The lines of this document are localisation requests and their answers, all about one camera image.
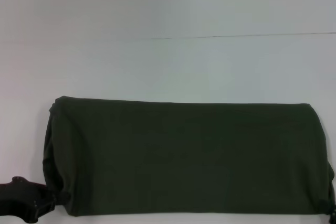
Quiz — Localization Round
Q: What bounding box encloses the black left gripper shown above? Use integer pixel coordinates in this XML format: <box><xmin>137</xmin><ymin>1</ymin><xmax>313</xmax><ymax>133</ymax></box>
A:
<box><xmin>0</xmin><ymin>176</ymin><xmax>71</xmax><ymax>224</ymax></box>

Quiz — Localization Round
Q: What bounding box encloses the dark green FREE t-shirt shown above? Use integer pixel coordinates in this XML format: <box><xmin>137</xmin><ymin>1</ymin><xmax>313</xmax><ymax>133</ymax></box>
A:
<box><xmin>43</xmin><ymin>95</ymin><xmax>336</xmax><ymax>216</ymax></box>

